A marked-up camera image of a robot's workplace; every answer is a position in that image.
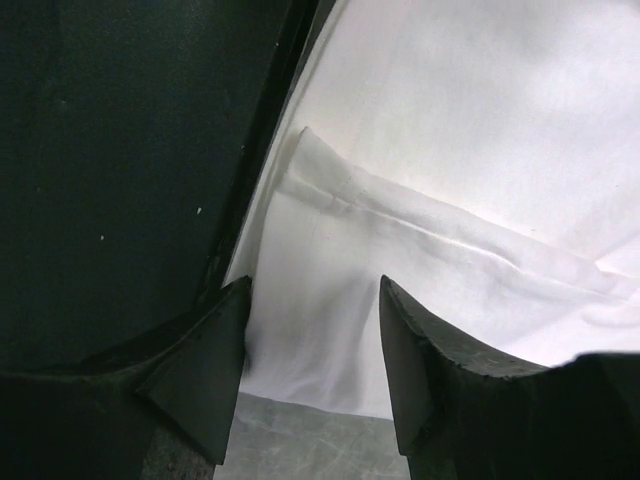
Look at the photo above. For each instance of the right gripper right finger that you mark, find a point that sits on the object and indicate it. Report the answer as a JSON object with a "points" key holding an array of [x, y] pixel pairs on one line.
{"points": [[465, 410]]}

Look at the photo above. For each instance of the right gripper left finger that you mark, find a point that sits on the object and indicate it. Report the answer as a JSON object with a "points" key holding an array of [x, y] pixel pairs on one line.
{"points": [[159, 406]]}

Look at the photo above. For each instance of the white printed t-shirt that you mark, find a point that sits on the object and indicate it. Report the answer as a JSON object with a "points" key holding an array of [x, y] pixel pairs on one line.
{"points": [[482, 154]]}

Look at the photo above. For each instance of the black base crossbar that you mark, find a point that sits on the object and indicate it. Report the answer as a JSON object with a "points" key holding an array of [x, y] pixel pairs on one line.
{"points": [[126, 129]]}

